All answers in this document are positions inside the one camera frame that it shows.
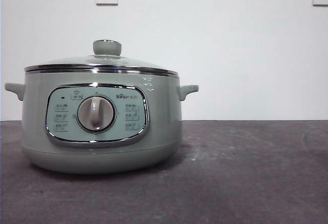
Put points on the sage green electric cooking pot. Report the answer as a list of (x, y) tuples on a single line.
[(161, 121)]

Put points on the glass lid with green knob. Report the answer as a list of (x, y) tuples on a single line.
[(106, 47)]

